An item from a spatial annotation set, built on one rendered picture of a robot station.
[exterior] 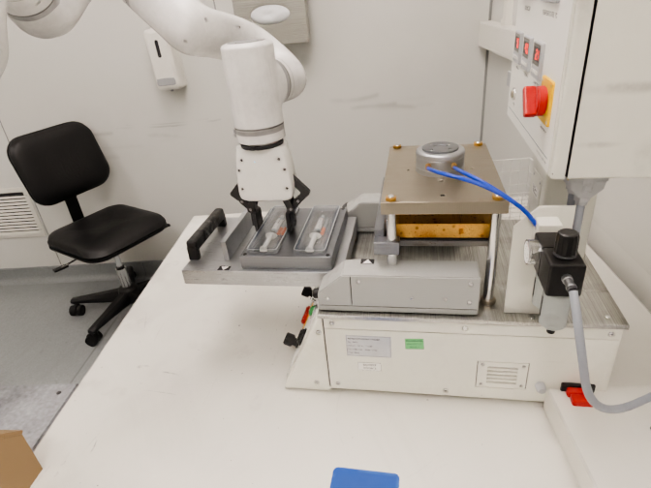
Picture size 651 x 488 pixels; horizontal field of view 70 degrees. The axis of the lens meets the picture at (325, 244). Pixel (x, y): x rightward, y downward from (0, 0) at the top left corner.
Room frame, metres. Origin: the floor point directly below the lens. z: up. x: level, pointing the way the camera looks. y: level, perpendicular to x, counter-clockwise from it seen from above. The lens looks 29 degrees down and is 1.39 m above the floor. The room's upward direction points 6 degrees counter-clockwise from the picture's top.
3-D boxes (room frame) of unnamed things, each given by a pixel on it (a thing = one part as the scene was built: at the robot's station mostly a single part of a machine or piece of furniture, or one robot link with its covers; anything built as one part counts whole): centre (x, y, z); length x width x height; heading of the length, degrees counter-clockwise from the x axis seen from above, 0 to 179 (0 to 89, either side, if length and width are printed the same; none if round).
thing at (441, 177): (0.71, -0.23, 1.08); 0.31 x 0.24 x 0.13; 167
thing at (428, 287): (0.62, -0.10, 0.96); 0.26 x 0.05 x 0.07; 77
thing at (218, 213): (0.83, 0.23, 0.99); 0.15 x 0.02 x 0.04; 167
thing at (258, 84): (0.80, 0.09, 1.27); 0.09 x 0.08 x 0.13; 143
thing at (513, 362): (0.72, -0.19, 0.84); 0.53 x 0.37 x 0.17; 77
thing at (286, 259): (0.79, 0.05, 0.98); 0.20 x 0.17 x 0.03; 167
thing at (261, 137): (0.80, 0.09, 1.18); 0.09 x 0.08 x 0.03; 77
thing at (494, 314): (0.73, -0.24, 0.93); 0.46 x 0.35 x 0.01; 77
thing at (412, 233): (0.73, -0.20, 1.07); 0.22 x 0.17 x 0.10; 167
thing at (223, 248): (0.80, 0.10, 0.97); 0.30 x 0.22 x 0.08; 77
